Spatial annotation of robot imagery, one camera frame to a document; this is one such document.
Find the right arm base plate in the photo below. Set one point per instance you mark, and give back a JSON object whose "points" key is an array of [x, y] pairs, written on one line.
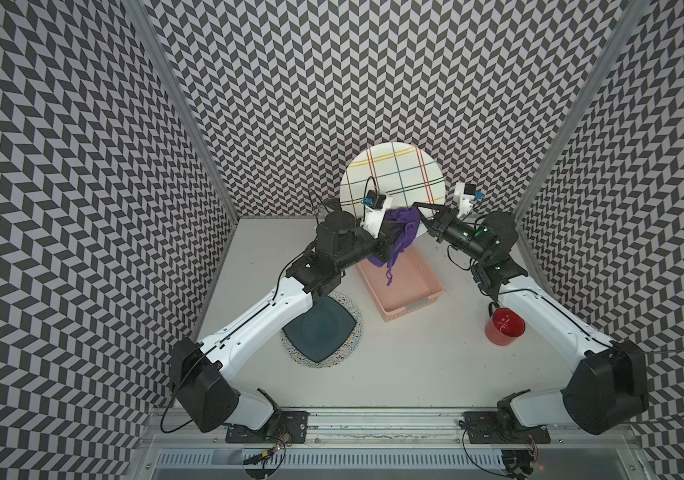
{"points": [[500, 427]]}

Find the white plate coloured stripes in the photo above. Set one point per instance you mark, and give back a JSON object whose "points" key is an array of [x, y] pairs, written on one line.
{"points": [[403, 172]]}

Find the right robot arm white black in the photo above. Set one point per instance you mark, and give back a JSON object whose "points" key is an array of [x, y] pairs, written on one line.
{"points": [[608, 385]]}

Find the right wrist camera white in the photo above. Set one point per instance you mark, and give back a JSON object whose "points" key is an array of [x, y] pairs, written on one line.
{"points": [[467, 198]]}

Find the pink perforated basket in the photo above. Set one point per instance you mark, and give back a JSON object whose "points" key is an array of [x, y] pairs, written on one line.
{"points": [[414, 284]]}

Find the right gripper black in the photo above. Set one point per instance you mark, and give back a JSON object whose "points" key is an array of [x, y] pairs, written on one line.
{"points": [[441, 220]]}

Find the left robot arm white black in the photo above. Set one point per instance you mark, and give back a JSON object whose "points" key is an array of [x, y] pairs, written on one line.
{"points": [[201, 372]]}

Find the teal square plate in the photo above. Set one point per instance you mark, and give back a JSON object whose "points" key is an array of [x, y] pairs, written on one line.
{"points": [[324, 330]]}

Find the red mug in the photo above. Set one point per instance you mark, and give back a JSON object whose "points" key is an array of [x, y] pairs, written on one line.
{"points": [[504, 326]]}

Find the purple cloth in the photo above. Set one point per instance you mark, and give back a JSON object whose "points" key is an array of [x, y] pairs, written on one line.
{"points": [[413, 217]]}

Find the colourful squiggle round plate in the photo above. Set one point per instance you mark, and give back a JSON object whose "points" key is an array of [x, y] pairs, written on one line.
{"points": [[351, 345]]}

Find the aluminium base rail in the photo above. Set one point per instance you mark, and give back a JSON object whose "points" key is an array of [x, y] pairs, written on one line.
{"points": [[385, 443]]}

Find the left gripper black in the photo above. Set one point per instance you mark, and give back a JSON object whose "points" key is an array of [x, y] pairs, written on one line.
{"points": [[389, 229]]}

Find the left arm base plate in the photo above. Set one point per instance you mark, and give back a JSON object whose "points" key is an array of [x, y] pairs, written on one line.
{"points": [[282, 426]]}

